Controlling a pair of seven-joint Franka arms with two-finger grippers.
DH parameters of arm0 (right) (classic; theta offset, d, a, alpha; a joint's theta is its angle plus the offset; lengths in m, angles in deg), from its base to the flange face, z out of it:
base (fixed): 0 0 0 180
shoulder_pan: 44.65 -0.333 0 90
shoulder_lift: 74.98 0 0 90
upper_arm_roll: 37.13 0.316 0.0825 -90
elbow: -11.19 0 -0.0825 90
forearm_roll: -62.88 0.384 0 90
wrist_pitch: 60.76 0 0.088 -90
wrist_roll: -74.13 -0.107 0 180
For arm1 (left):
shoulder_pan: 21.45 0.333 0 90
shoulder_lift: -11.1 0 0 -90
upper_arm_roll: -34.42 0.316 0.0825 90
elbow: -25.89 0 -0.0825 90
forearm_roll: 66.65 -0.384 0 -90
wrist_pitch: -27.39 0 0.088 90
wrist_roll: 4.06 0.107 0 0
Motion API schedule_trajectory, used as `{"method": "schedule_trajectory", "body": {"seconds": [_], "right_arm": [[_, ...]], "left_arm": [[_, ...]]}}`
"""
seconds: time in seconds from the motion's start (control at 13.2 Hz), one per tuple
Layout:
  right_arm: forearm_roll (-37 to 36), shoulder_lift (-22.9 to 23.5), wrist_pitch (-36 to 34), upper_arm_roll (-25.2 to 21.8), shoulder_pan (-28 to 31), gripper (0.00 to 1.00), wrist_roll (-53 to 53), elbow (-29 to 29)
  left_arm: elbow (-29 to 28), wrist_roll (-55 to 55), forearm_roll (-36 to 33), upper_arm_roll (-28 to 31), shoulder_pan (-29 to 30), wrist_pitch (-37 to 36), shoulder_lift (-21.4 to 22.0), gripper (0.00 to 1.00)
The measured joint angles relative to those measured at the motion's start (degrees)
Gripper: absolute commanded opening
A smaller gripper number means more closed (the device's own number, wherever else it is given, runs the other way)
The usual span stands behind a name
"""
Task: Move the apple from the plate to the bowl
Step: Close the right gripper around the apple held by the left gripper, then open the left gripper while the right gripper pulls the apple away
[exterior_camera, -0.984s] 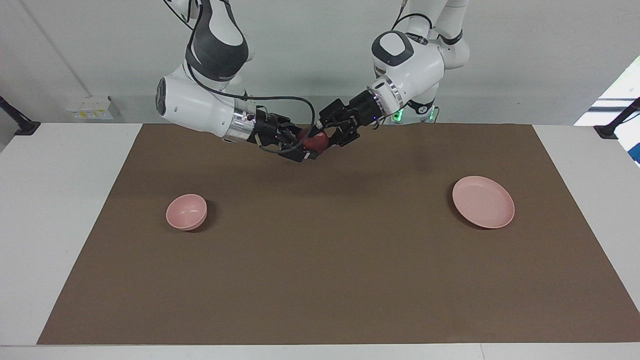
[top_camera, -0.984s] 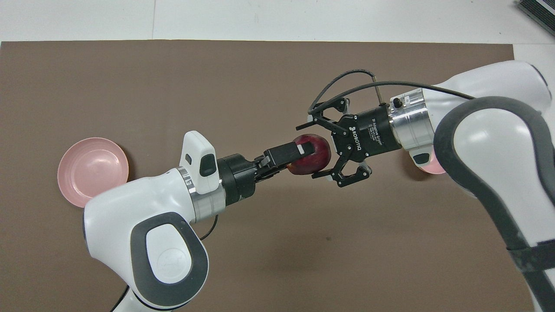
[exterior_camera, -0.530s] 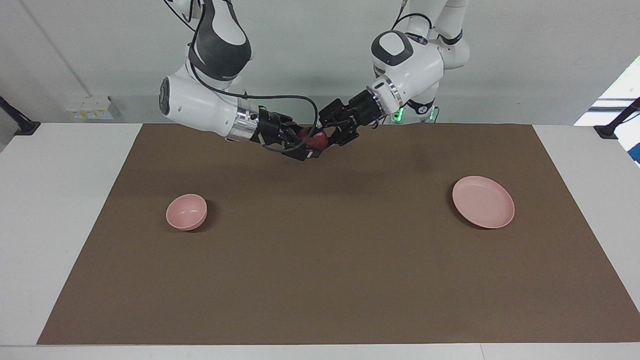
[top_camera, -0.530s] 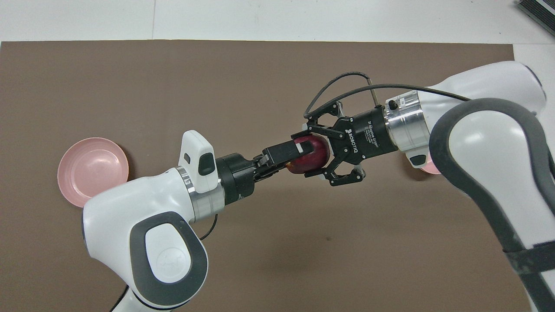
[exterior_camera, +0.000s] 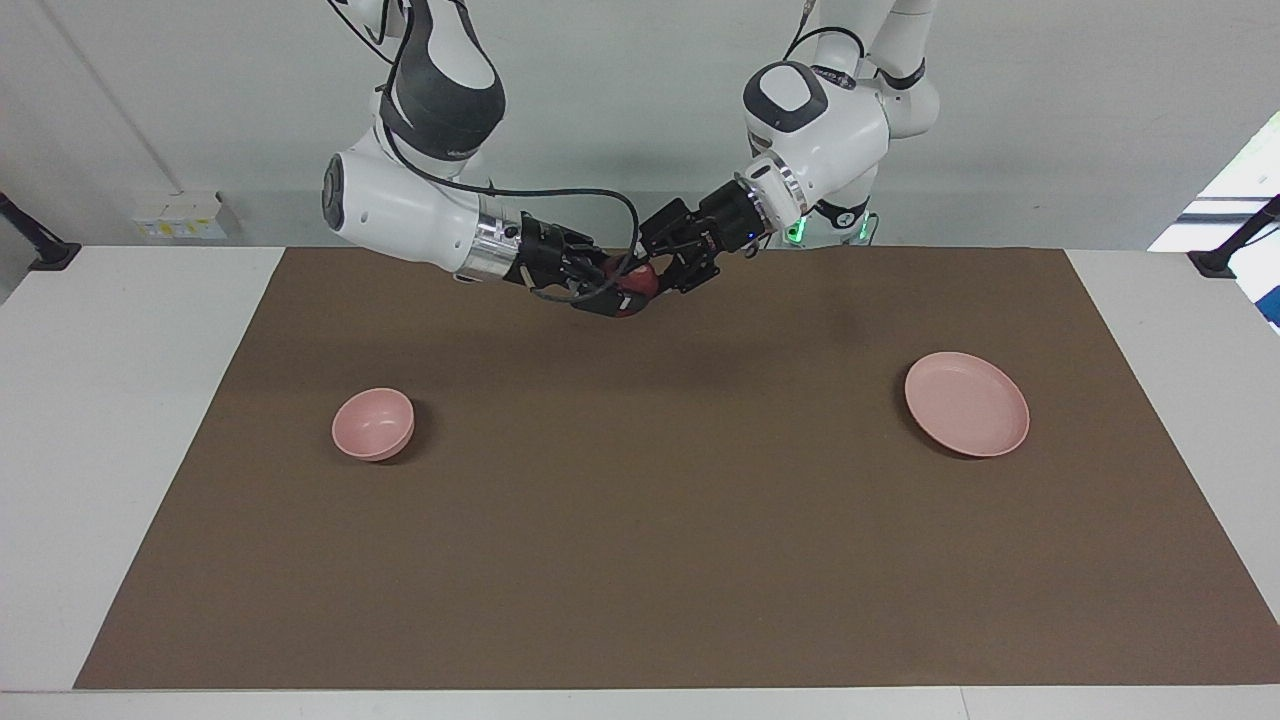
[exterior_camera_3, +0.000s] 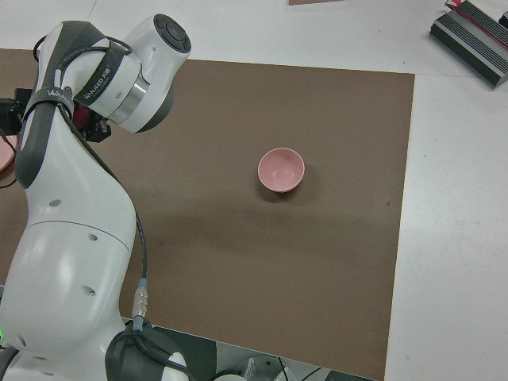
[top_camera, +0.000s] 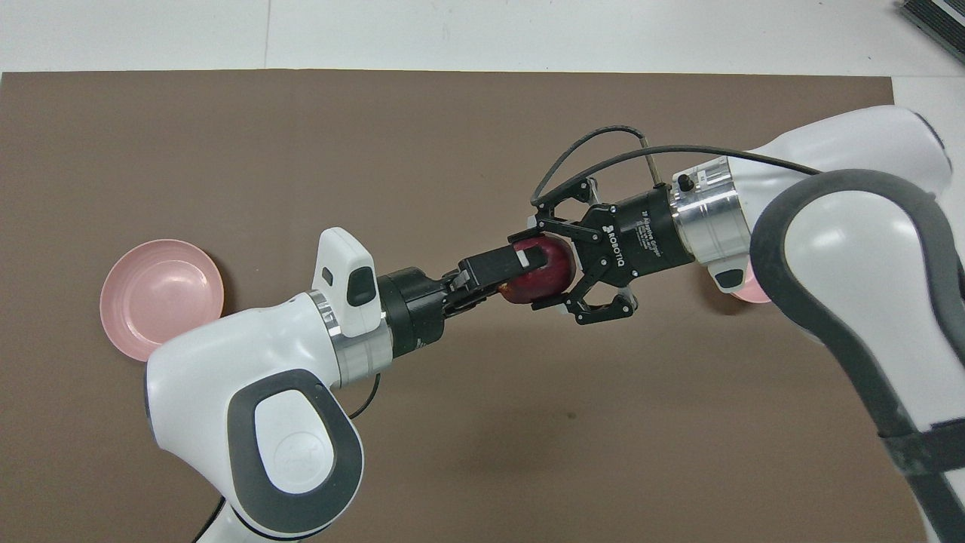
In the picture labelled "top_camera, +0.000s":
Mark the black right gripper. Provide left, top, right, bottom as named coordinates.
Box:
left=510, top=175, right=697, bottom=327

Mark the black cable strap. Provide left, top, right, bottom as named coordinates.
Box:
left=878, top=417, right=965, bottom=477

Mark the pink bowl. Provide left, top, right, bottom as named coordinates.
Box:
left=706, top=260, right=774, bottom=305

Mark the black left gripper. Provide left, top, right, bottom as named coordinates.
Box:
left=375, top=244, right=550, bottom=360

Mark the brown table mat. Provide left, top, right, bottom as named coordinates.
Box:
left=0, top=69, right=947, bottom=543

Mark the pink plate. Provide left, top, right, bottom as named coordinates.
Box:
left=100, top=239, right=225, bottom=363

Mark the dark red apple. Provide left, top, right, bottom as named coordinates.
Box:
left=498, top=235, right=578, bottom=306

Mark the black ridged device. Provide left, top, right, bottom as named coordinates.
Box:
left=897, top=0, right=965, bottom=44

